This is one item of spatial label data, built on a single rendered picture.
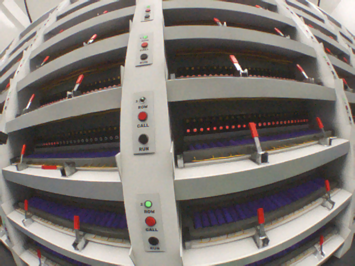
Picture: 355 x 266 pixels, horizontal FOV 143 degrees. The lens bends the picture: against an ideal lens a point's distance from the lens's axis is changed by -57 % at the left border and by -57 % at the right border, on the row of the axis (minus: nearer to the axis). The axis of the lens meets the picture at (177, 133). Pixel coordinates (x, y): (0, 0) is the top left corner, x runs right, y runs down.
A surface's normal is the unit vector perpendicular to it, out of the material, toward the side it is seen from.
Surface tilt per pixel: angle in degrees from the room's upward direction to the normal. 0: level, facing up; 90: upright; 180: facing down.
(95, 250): 21
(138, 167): 90
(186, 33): 111
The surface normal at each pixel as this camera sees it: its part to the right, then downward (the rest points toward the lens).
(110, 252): -0.09, -0.99
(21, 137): 1.00, -0.09
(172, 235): -0.03, -0.22
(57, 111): 0.00, 0.14
